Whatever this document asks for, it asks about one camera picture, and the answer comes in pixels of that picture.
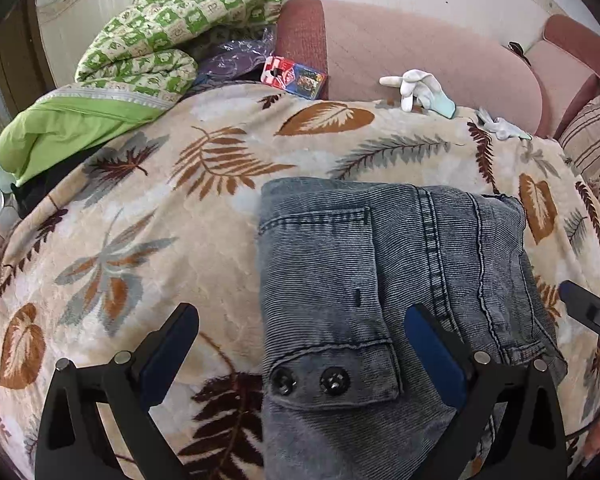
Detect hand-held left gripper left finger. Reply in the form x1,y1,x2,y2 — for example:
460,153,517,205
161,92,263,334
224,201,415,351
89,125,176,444
34,302,201,480

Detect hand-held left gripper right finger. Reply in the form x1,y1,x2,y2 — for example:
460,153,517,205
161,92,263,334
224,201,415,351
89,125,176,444
404,304,568,480

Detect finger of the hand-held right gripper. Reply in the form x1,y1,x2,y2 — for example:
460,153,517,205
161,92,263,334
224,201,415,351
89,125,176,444
559,280,600,352

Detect grey-blue denim pants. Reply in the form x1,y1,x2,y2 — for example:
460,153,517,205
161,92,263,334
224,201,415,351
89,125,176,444
256,176,569,480

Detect leaf print blanket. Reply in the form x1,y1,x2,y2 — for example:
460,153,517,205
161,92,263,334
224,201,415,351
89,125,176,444
0,82,600,480

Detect striped cushion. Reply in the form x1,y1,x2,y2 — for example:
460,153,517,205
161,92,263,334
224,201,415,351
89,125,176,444
557,94,600,201

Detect flat white glove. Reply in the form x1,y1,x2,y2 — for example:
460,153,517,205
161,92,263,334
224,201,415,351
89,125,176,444
475,107,533,142

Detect small black object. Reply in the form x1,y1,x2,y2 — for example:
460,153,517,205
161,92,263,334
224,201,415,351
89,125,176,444
508,40,531,67

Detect stuffed white glove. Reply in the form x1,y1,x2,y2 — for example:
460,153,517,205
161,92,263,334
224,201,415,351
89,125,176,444
379,69,457,121

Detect purple plastic bag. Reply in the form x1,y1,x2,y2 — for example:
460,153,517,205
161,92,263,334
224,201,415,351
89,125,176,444
190,27,278,83

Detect red printed packet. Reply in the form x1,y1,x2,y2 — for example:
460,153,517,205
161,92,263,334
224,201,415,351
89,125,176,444
262,55,329,100

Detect green checked quilt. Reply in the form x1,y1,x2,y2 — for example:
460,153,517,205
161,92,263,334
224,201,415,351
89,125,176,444
0,0,291,188

